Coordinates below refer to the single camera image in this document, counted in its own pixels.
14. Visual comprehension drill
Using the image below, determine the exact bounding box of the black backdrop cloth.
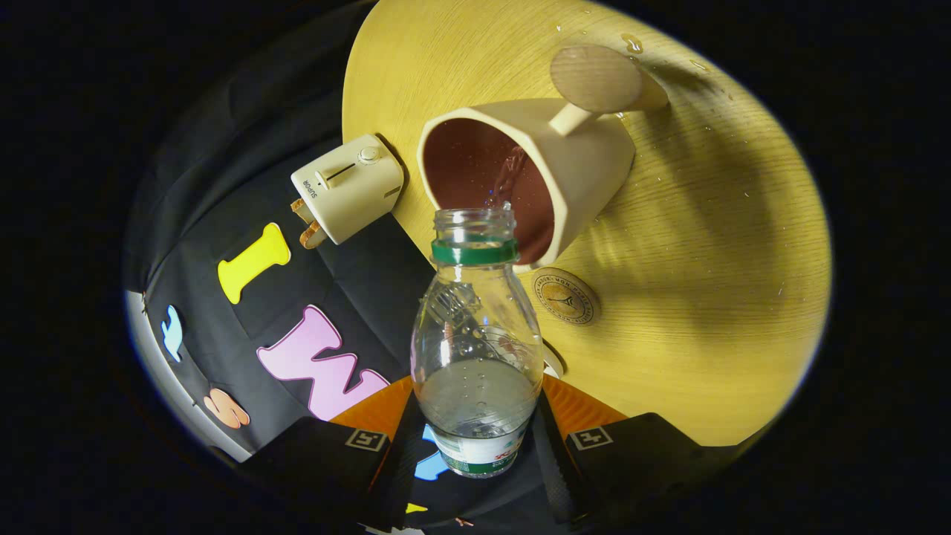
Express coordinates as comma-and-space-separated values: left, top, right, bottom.
123, 4, 588, 535

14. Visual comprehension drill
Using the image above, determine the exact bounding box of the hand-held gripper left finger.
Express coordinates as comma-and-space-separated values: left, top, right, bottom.
238, 375, 428, 532

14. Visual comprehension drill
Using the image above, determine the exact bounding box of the beige cup with wooden handle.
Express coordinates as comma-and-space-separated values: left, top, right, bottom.
416, 43, 669, 268

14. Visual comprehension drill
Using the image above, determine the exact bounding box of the clear plastic juice bottle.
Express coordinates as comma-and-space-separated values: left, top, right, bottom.
410, 208, 544, 479

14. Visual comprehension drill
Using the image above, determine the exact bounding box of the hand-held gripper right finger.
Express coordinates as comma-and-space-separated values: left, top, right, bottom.
529, 375, 733, 532

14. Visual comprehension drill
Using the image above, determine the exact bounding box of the round cork coaster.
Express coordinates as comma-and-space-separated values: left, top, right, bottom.
530, 267, 601, 326

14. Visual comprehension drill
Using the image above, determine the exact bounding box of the white toaster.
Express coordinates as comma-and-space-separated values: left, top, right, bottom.
291, 134, 405, 246

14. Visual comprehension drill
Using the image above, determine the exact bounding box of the wooden table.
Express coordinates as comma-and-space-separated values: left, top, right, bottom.
342, 0, 833, 447

